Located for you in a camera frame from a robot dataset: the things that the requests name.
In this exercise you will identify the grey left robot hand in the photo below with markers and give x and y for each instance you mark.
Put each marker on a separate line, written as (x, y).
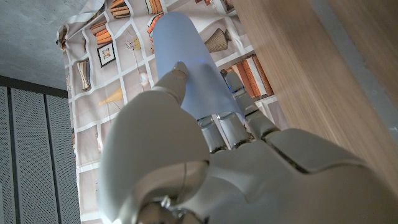
(248, 180)

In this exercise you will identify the gray paper roll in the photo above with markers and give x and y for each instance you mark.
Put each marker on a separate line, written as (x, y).
(192, 46)

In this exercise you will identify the printed bookshelf backdrop cloth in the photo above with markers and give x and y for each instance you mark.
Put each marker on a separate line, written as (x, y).
(93, 109)

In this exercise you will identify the grey perforated panel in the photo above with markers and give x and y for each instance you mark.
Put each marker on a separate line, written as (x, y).
(31, 155)

